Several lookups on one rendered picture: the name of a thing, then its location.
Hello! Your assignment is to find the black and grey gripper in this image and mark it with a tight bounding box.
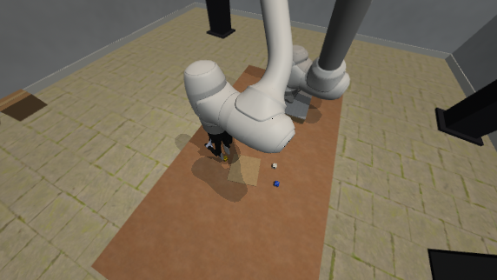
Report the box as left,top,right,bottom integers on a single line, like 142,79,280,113
204,131,232,160

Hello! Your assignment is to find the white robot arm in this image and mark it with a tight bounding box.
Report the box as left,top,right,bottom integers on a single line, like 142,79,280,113
184,0,373,153

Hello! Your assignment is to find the beige flat mat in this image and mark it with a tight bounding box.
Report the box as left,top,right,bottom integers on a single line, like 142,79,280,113
227,154,261,186

